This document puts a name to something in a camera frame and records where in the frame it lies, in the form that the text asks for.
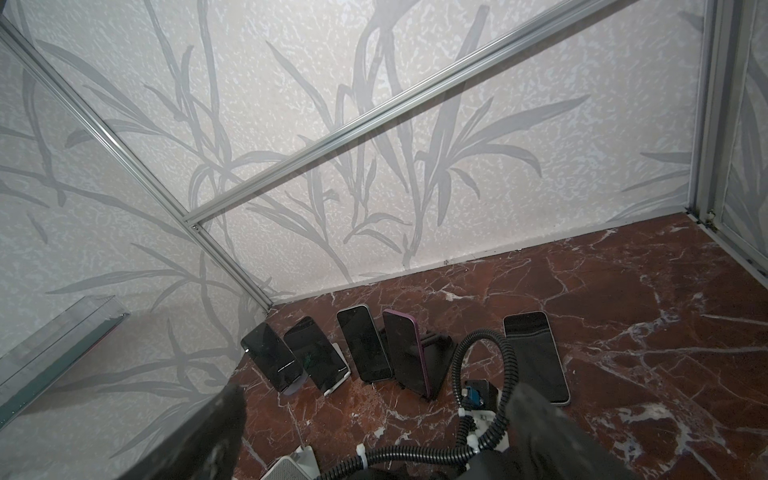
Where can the phone in grey-blue case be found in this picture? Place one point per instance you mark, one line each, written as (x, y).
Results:
(364, 343)

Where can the clear plastic wall tray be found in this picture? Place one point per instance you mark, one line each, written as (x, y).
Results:
(31, 367)

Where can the phone in purple case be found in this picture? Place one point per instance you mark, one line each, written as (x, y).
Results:
(407, 356)

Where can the white metal phone stand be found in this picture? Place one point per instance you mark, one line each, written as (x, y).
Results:
(342, 374)

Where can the white-edged phone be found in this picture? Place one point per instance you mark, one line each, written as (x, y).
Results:
(539, 363)

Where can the black stand under purple phone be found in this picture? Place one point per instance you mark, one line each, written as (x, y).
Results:
(438, 350)

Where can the white front phone stand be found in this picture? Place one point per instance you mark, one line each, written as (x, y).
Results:
(299, 465)

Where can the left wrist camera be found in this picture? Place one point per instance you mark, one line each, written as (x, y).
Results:
(478, 408)

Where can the black phone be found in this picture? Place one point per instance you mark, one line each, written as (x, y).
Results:
(272, 357)
(314, 351)

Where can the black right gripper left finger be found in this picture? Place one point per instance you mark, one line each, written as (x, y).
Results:
(206, 446)

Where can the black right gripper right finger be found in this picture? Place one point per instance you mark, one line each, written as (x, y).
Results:
(551, 446)

